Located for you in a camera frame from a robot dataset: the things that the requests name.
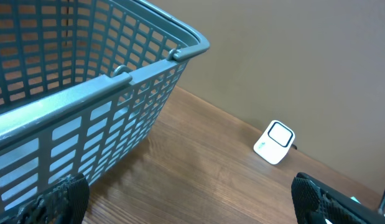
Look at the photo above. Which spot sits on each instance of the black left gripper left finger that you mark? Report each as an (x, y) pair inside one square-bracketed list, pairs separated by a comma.
[(65, 202)]

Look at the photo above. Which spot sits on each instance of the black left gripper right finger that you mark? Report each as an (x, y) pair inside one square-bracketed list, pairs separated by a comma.
[(315, 202)]

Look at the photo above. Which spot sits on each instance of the grey plastic basket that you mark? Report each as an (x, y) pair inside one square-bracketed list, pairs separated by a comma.
[(81, 85)]

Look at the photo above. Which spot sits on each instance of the white barcode scanner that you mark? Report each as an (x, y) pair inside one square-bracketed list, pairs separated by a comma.
[(275, 142)]

